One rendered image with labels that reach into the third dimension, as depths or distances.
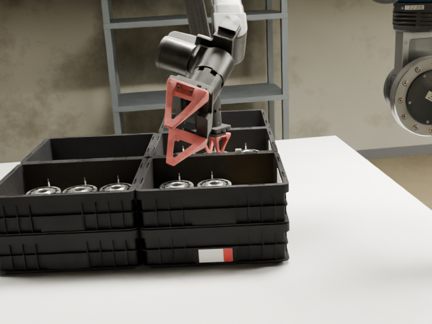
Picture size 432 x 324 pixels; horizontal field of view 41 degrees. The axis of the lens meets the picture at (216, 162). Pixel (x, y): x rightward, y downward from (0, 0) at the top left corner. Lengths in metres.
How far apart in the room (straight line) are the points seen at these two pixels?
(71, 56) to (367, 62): 2.20
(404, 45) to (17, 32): 3.24
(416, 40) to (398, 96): 0.16
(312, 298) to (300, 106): 3.19
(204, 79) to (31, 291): 0.85
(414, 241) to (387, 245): 0.08
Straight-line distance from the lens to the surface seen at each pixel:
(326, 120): 4.62
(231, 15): 1.04
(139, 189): 1.52
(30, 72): 4.39
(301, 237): 1.75
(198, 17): 1.70
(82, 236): 1.58
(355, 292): 1.48
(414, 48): 1.59
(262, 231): 1.54
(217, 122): 1.80
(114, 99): 3.73
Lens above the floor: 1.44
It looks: 18 degrees down
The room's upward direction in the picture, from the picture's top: 3 degrees counter-clockwise
